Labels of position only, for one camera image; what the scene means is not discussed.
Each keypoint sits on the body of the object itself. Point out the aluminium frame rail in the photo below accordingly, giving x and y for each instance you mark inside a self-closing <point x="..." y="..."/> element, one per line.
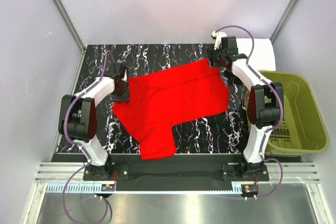
<point x="292" y="172"/>

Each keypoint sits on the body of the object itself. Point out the right aluminium corner post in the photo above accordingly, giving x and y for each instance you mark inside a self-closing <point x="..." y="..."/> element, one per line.
<point x="283" y="19"/>

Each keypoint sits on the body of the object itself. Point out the white slotted cable duct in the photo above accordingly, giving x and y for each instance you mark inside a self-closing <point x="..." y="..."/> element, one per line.
<point x="122" y="188"/>

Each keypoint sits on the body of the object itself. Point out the red t-shirt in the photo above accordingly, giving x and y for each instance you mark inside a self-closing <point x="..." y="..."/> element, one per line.
<point x="164" y="99"/>

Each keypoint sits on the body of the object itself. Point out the white folded t-shirt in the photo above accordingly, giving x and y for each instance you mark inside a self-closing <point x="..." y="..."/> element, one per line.
<point x="263" y="57"/>

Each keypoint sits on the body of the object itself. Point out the aluminium corner post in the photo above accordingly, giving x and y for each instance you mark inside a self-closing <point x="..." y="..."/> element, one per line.
<point x="69" y="24"/>
<point x="283" y="19"/>

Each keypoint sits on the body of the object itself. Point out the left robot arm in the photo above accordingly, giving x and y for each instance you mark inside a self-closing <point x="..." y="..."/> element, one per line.
<point x="78" y="118"/>

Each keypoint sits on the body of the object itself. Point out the olive green plastic basket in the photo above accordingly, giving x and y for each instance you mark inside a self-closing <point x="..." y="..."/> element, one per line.
<point x="302" y="130"/>

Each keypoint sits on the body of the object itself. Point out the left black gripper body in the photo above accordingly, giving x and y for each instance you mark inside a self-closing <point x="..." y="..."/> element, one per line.
<point x="121" y="94"/>

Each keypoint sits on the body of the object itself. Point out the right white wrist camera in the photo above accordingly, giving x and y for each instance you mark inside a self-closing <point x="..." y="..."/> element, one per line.
<point x="223" y="41"/>

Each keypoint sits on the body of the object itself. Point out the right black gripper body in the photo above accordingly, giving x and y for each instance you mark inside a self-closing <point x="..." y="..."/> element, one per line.
<point x="216" y="56"/>

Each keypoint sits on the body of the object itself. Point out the left aluminium corner post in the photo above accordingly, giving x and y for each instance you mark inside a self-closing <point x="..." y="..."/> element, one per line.
<point x="69" y="24"/>

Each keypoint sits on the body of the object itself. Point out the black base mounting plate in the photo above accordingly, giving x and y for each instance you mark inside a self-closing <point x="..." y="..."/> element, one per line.
<point x="225" y="167"/>

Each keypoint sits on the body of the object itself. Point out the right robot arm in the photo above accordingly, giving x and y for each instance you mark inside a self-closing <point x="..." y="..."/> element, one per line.
<point x="264" y="111"/>

